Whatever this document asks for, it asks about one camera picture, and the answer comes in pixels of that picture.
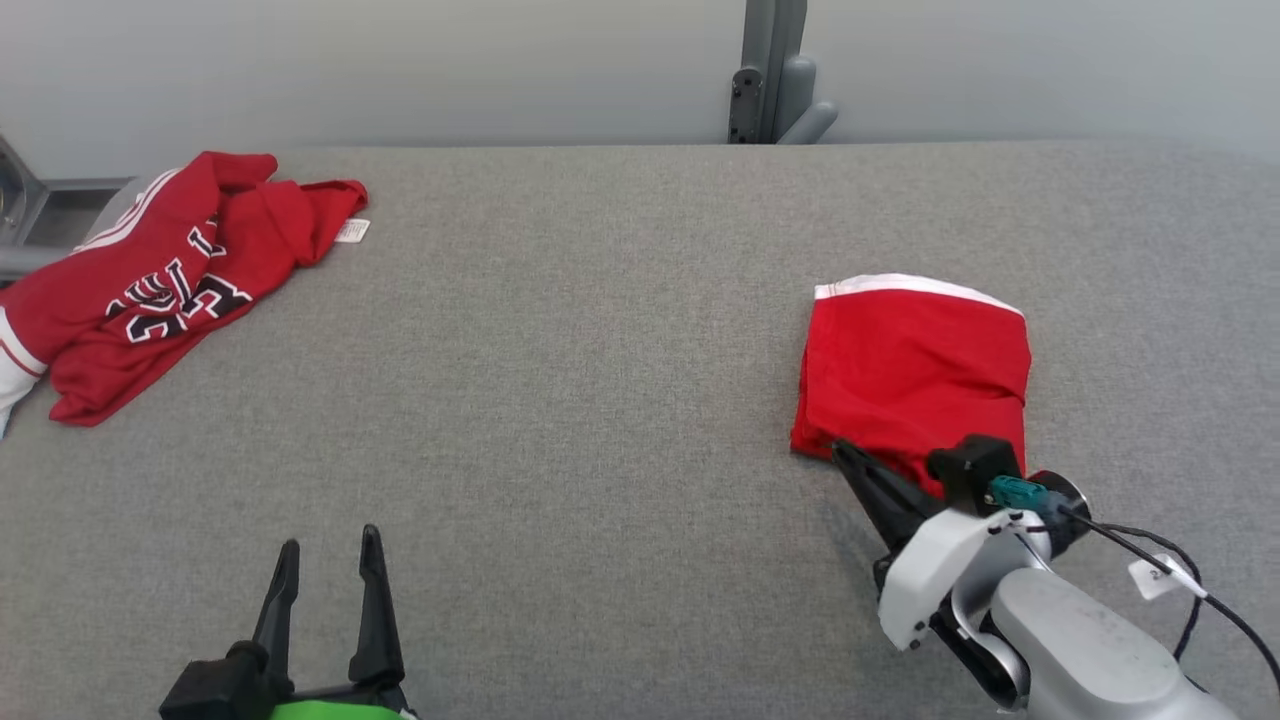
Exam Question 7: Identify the white cable label tag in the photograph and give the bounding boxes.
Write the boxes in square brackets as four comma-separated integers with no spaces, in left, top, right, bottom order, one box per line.
[1128,555,1198,601]

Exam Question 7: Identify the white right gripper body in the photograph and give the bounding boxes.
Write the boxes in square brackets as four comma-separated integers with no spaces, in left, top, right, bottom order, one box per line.
[872,470,1093,653]

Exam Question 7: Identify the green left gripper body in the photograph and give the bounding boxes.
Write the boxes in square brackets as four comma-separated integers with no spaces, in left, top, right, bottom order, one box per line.
[268,680,419,720]

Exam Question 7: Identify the red shorts with white stripes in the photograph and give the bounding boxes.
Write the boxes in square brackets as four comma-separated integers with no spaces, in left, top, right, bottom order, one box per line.
[790,273,1033,499]

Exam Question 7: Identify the red jersey with black lettering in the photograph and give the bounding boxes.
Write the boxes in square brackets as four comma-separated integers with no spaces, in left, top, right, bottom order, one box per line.
[0,150,371,438]

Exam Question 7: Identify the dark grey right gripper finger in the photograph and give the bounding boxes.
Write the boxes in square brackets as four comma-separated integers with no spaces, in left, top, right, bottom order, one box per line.
[831,438,949,516]
[836,458,946,553]

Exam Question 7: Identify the grey metal post with bracket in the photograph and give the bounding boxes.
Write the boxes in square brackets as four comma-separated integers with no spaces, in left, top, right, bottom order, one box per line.
[727,0,839,146]

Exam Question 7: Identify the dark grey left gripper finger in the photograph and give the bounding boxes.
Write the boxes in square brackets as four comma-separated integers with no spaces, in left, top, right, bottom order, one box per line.
[252,540,301,691]
[347,524,407,691]

